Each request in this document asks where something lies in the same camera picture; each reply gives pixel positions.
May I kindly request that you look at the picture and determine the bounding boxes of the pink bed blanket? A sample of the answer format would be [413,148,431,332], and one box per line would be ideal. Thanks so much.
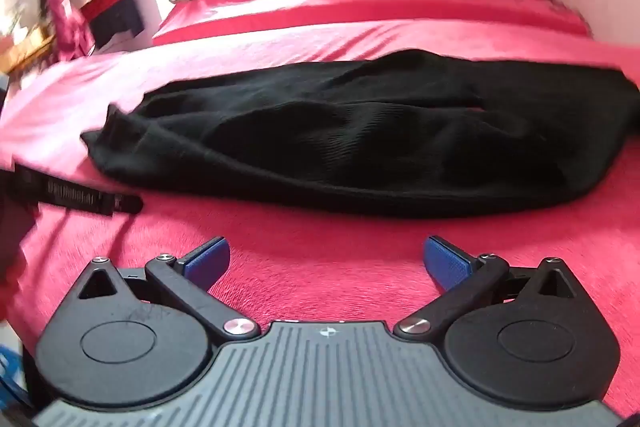
[1,20,639,413]

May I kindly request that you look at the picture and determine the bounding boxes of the red far bed sheet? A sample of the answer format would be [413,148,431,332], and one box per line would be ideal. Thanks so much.
[152,0,591,46]

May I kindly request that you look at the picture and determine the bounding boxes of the wooden shelf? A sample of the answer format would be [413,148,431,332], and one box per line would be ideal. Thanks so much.
[0,26,54,76]

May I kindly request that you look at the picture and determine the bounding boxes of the black pants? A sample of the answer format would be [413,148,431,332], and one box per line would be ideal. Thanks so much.
[82,50,639,218]

